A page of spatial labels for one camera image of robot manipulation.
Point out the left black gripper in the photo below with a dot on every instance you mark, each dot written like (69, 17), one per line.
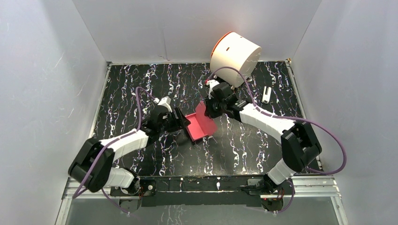
(178, 118)

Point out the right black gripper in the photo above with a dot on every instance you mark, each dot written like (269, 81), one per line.
(208, 112)

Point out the pink paper box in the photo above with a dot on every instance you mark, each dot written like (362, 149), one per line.
(200, 125)

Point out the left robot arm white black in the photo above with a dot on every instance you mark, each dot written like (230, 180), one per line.
(93, 165)

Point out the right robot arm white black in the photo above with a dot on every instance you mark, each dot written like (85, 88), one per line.
(299, 143)

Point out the small white plastic clip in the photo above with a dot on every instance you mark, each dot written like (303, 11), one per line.
(266, 95)

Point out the white cylindrical container orange rim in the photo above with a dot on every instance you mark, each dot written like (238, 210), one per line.
(233, 50)

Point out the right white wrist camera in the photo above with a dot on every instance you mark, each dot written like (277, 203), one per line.
(211, 84)

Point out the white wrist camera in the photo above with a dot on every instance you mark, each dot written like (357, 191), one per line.
(165, 102)
(211, 84)

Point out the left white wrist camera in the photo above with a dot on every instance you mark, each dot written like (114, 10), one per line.
(165, 102)

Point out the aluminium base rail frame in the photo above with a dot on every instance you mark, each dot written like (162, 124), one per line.
(226, 190)

